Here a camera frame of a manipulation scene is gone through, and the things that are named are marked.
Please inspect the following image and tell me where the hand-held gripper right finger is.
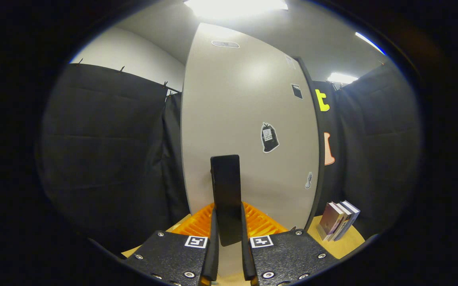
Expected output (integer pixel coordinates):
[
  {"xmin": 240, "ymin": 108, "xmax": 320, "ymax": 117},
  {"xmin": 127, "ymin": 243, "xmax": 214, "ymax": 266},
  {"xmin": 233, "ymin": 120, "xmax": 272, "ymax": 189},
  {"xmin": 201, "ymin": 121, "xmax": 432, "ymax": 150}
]
[{"xmin": 240, "ymin": 202, "xmax": 339, "ymax": 286}]

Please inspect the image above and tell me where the maroon book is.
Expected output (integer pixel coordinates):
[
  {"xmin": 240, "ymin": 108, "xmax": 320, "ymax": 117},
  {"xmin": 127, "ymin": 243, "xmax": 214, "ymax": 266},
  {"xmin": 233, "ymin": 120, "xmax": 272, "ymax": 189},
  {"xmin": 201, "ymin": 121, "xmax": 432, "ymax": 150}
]
[{"xmin": 317, "ymin": 202, "xmax": 345, "ymax": 241}]

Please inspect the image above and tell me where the long ceiling light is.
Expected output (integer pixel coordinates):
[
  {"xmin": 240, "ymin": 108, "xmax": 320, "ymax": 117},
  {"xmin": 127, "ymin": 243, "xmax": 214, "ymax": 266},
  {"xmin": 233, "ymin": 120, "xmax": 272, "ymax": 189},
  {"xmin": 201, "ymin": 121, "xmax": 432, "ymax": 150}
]
[{"xmin": 355, "ymin": 32, "xmax": 386, "ymax": 55}]

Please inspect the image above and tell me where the white spine book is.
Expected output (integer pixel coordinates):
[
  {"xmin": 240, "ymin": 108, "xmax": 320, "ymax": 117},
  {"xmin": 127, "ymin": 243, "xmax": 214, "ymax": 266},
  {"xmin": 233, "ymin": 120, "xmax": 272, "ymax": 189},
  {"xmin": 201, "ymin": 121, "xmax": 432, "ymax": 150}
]
[{"xmin": 328, "ymin": 203, "xmax": 353, "ymax": 241}]

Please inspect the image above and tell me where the black backdrop cloth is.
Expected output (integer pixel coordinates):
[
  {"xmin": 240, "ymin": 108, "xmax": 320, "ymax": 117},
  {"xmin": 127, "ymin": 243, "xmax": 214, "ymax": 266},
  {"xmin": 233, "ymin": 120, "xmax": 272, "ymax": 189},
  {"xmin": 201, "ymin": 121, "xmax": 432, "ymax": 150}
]
[{"xmin": 38, "ymin": 60, "xmax": 422, "ymax": 255}]

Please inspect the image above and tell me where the small ceiling light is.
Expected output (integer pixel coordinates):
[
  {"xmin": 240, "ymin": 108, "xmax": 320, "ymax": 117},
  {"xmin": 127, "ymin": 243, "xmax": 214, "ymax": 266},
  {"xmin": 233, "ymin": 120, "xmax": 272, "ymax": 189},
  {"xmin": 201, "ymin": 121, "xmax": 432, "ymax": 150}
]
[{"xmin": 327, "ymin": 72, "xmax": 359, "ymax": 85}]

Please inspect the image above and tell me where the beige cabinet door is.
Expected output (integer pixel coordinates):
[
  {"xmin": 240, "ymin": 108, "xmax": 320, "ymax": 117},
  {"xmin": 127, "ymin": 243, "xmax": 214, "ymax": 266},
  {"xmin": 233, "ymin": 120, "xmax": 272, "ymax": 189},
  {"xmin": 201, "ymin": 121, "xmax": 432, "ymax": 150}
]
[{"xmin": 180, "ymin": 23, "xmax": 320, "ymax": 278}]

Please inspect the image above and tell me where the black door handle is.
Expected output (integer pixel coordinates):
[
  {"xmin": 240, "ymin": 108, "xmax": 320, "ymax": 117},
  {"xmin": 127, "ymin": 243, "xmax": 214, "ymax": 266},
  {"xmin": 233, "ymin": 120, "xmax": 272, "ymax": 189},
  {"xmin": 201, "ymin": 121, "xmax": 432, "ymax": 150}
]
[{"xmin": 210, "ymin": 155, "xmax": 242, "ymax": 247}]

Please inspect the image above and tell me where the dark grey cabinet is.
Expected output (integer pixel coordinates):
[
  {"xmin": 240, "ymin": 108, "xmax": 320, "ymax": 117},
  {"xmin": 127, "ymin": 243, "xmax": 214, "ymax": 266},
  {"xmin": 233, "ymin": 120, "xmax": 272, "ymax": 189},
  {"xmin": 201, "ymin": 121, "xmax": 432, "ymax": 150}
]
[{"xmin": 293, "ymin": 57, "xmax": 327, "ymax": 231}]

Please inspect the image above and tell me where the large ceiling light panel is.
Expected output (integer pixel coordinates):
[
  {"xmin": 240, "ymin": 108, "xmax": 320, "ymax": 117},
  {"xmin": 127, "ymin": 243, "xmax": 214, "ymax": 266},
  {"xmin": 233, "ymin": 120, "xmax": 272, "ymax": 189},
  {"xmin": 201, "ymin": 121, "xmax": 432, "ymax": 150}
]
[{"xmin": 183, "ymin": 0, "xmax": 288, "ymax": 18}]

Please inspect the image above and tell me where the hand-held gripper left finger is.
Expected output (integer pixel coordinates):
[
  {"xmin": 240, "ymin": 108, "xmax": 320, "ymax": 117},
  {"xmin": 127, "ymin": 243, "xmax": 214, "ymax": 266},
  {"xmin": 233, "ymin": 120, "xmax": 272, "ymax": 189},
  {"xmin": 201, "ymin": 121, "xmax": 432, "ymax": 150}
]
[{"xmin": 120, "ymin": 203, "xmax": 219, "ymax": 286}]

